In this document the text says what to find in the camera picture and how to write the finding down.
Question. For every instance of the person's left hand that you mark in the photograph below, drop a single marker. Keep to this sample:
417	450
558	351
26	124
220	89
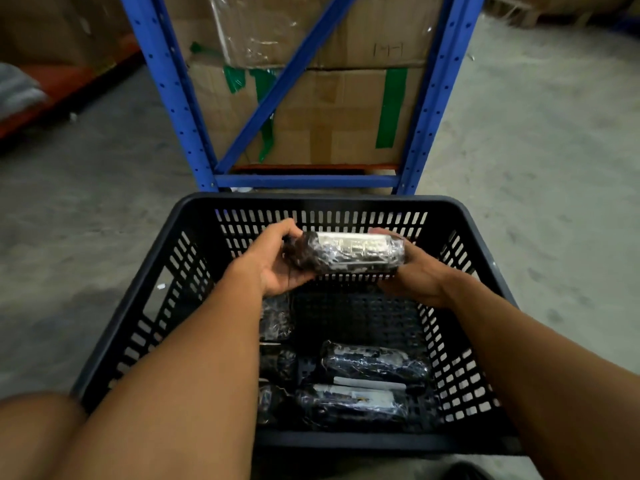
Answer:
265	267

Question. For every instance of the person's left forearm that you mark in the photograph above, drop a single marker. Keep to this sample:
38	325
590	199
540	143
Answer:
200	374

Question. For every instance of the black plastic-wrapped package silver label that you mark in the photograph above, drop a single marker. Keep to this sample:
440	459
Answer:
350	252

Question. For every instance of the wooden pallet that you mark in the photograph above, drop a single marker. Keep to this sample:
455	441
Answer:
555	9

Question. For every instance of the grey woven sack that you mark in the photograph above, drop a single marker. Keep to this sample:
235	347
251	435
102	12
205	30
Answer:
17	89

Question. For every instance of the large brown cardboard box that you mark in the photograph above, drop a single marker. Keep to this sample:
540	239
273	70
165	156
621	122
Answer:
55	24

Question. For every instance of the person's right hand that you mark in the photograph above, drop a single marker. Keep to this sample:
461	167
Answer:
420	274

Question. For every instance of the person's right thumb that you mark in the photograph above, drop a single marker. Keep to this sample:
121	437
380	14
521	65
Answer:
384	232

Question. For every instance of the orange shelf beam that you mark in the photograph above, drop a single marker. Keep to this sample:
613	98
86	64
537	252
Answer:
55	84

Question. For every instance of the cardboard box with green tape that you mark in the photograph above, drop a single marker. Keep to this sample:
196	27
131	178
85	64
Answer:
330	119

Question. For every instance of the person's left thumb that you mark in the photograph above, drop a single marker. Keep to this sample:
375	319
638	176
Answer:
287	229

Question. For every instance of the dark plastic slotted basket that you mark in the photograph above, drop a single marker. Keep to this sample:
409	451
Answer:
200	214

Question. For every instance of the blue metal shelf rack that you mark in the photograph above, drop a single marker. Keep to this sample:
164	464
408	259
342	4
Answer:
175	94

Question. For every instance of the person's right forearm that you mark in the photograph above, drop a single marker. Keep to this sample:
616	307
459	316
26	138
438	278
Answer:
540	374

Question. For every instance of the cardboard box with clear wrap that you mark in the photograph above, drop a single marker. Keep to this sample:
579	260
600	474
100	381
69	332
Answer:
380	29

